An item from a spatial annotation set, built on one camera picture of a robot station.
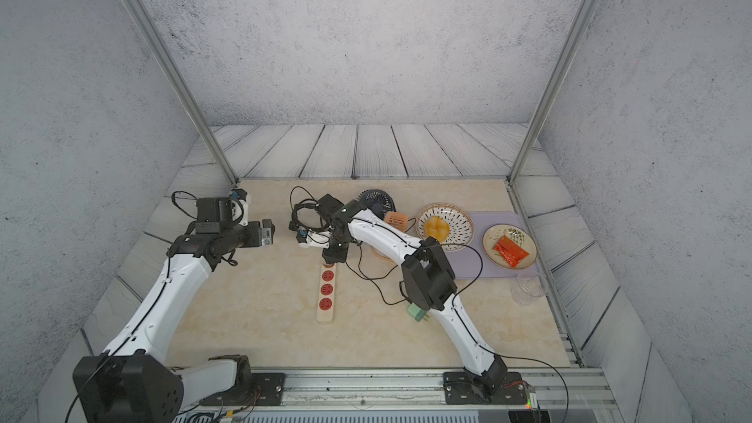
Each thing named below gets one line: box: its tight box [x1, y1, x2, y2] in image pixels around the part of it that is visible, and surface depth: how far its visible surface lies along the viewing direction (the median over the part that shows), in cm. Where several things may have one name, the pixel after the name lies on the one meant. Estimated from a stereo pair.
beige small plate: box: [481, 223, 538, 270], surface depth 101 cm
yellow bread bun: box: [423, 215, 450, 243], surface depth 103 cm
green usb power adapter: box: [407, 302, 428, 323], surface depth 86 cm
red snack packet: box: [492, 235, 530, 268], surface depth 98 cm
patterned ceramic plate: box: [415, 202, 475, 252], surface depth 107 cm
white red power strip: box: [317, 262, 336, 324], surface depth 89 cm
